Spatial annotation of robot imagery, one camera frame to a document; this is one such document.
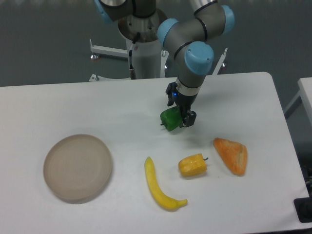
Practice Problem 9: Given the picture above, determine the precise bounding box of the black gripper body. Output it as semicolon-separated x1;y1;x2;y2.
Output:
172;82;197;117

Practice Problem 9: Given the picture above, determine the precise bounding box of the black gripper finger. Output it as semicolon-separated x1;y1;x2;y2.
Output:
165;82;177;106
179;110;196;128

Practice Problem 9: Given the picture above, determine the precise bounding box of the green toy pepper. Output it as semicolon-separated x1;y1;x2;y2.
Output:
160;106;182;132

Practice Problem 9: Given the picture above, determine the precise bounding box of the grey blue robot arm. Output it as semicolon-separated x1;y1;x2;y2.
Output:
95;0;235;131

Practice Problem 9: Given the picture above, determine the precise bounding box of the yellow toy pepper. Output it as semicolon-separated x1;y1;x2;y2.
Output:
178;154;209;176

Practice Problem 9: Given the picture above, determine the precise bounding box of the orange toy bread triangle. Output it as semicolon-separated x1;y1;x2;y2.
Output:
213;137;248;176

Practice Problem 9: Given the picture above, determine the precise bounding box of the yellow toy banana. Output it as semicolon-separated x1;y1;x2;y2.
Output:
144;157;188;211

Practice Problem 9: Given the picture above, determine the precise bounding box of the beige round plate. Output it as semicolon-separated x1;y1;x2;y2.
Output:
43;134;113;204

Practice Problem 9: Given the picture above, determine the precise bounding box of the black device at table edge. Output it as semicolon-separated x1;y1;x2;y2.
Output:
293;197;312;223

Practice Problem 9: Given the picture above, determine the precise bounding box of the black cable on pedestal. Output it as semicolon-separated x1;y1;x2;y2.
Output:
128;32;141;80

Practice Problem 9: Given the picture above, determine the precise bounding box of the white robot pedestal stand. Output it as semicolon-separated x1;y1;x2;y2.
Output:
90;0;235;79

